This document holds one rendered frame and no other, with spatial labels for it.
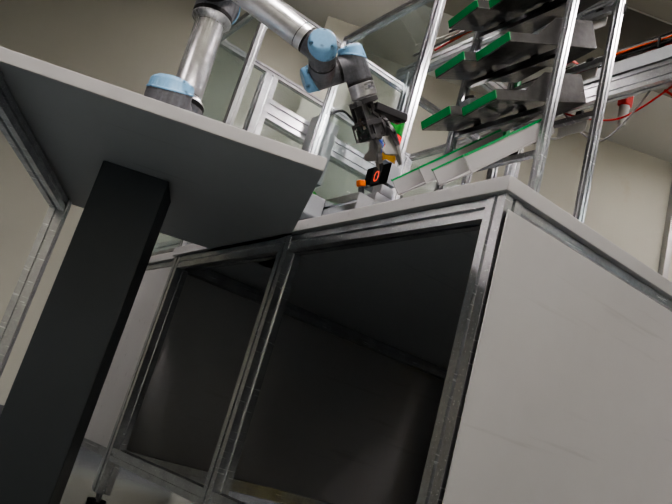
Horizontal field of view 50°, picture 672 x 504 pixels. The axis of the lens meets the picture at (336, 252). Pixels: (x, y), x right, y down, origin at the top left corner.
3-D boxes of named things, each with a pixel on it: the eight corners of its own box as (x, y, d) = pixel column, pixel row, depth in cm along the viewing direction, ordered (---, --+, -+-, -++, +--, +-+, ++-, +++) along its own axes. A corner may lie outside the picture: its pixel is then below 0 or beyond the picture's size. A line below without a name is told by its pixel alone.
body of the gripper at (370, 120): (356, 146, 206) (344, 105, 204) (378, 139, 211) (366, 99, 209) (373, 140, 200) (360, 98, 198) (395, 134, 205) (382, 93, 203)
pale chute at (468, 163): (472, 173, 158) (463, 154, 158) (438, 186, 170) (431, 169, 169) (556, 132, 171) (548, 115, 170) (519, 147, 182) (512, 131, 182)
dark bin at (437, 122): (450, 115, 177) (446, 86, 178) (421, 130, 188) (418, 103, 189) (537, 117, 189) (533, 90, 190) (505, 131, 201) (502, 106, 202)
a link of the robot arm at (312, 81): (297, 55, 195) (335, 44, 196) (298, 76, 206) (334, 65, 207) (307, 80, 193) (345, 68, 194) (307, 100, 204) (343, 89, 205)
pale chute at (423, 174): (426, 184, 170) (418, 166, 170) (398, 195, 182) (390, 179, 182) (507, 145, 183) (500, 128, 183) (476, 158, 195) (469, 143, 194)
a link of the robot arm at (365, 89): (362, 85, 209) (379, 77, 202) (367, 100, 210) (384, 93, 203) (342, 90, 205) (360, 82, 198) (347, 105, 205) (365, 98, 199)
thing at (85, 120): (-39, 48, 131) (-33, 34, 132) (52, 198, 217) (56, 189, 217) (323, 171, 139) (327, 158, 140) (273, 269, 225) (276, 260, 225)
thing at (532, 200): (507, 189, 124) (510, 174, 125) (171, 255, 246) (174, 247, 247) (843, 408, 196) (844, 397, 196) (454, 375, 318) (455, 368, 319)
